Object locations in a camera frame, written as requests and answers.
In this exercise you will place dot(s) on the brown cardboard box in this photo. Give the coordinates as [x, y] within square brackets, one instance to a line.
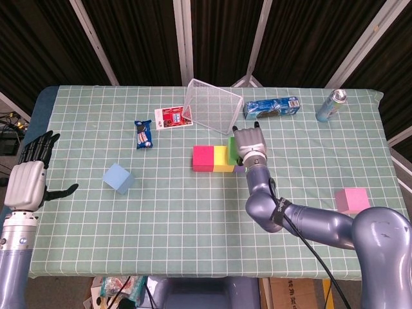
[293, 294]

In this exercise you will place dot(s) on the light blue foam cube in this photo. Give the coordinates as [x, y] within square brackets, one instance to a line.
[116, 177]

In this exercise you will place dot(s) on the green checked tablecloth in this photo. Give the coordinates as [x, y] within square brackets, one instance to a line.
[161, 225]

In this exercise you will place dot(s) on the pile of snack bags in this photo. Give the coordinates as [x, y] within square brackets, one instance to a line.
[109, 289]

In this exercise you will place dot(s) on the crimson red foam cube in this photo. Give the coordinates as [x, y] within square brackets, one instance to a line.
[203, 157]

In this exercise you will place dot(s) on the black equipment box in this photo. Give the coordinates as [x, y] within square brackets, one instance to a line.
[8, 145]

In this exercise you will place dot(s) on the blue table padding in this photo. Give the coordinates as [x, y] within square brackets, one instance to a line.
[40, 112]

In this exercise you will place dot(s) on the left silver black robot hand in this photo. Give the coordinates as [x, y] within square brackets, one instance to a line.
[27, 186]

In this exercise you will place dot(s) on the yellow foam cube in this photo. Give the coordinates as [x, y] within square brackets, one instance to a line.
[222, 157]

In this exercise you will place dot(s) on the blue cookie box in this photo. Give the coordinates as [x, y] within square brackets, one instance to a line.
[272, 107]

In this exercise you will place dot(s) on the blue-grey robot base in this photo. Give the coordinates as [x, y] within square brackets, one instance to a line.
[206, 293]

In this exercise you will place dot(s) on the white partition frame post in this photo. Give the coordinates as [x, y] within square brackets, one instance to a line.
[400, 136]
[257, 38]
[93, 42]
[13, 104]
[363, 42]
[183, 42]
[402, 169]

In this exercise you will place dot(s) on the green foam cube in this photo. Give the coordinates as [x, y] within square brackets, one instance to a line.
[231, 149]

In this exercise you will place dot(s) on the white table leg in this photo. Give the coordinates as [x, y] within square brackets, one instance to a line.
[264, 293]

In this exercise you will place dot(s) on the yellow upright bar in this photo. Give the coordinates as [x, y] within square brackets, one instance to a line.
[326, 294]

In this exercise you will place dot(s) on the pink foam cube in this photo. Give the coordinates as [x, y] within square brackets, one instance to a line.
[354, 199]

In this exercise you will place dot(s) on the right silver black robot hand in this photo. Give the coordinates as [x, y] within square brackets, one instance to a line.
[251, 141]

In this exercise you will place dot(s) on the tall light blue drink can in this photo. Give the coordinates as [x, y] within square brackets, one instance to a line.
[330, 107]

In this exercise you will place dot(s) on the red printed card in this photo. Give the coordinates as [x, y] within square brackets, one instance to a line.
[169, 117]

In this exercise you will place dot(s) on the black round floor object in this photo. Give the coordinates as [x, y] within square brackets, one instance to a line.
[4, 181]

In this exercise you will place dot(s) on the dark pleated curtain backdrop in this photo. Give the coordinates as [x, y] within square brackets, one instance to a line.
[145, 38]

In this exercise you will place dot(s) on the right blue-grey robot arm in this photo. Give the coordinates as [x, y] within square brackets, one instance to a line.
[322, 222]

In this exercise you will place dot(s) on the purple foam cube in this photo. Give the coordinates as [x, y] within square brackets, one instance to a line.
[239, 169]

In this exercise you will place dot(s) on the small blue cookie packet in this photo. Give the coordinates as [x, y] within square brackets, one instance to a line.
[144, 135]

